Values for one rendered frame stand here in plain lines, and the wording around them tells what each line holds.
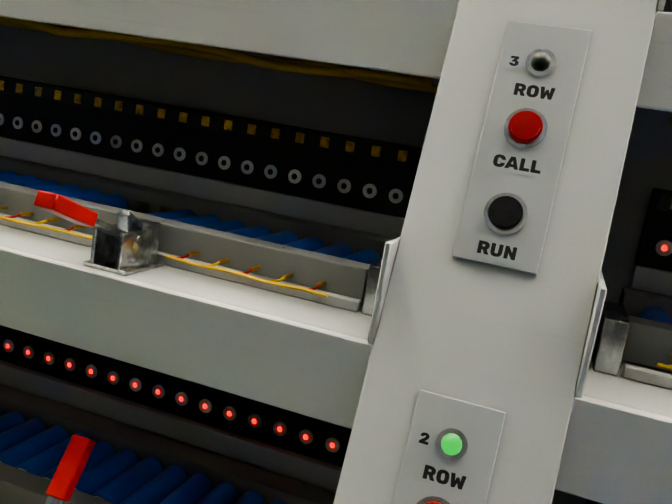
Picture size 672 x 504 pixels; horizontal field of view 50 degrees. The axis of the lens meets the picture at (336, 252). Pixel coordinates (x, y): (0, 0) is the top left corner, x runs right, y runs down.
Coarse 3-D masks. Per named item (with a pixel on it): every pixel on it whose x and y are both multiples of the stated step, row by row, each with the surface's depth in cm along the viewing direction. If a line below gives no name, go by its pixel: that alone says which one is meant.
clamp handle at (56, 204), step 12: (48, 192) 34; (36, 204) 34; (48, 204) 34; (60, 204) 34; (72, 204) 35; (60, 216) 36; (72, 216) 35; (84, 216) 36; (96, 216) 37; (120, 216) 40; (96, 228) 39; (108, 228) 38; (120, 228) 40
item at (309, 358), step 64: (192, 192) 58; (256, 192) 56; (0, 256) 41; (64, 256) 41; (384, 256) 34; (0, 320) 41; (64, 320) 40; (128, 320) 39; (192, 320) 37; (256, 320) 36; (320, 320) 37; (256, 384) 37; (320, 384) 35
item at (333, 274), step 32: (0, 192) 47; (32, 192) 47; (32, 224) 44; (64, 224) 46; (192, 224) 45; (192, 256) 43; (224, 256) 43; (256, 256) 42; (288, 256) 41; (320, 256) 41; (320, 288) 41; (352, 288) 40
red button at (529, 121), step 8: (520, 112) 34; (528, 112) 34; (512, 120) 34; (520, 120) 34; (528, 120) 34; (536, 120) 34; (512, 128) 34; (520, 128) 34; (528, 128) 34; (536, 128) 34; (512, 136) 34; (520, 136) 34; (528, 136) 34; (536, 136) 34
